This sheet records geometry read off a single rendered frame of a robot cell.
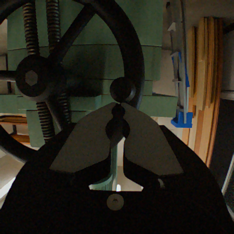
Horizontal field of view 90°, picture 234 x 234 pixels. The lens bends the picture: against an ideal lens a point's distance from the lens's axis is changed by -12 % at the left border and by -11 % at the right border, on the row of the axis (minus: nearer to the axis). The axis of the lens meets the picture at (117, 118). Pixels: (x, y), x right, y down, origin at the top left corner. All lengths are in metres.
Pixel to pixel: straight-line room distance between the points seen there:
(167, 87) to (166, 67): 0.42
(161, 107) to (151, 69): 0.10
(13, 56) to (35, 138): 0.26
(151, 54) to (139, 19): 0.09
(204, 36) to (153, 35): 1.47
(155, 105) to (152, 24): 0.21
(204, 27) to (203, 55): 0.31
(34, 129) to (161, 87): 2.78
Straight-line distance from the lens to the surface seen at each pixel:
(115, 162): 0.83
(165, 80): 2.99
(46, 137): 0.31
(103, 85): 0.36
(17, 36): 0.49
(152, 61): 0.38
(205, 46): 1.80
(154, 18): 0.41
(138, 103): 0.18
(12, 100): 0.49
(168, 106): 0.39
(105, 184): 0.61
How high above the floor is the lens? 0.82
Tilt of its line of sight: 13 degrees up
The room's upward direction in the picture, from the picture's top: 179 degrees counter-clockwise
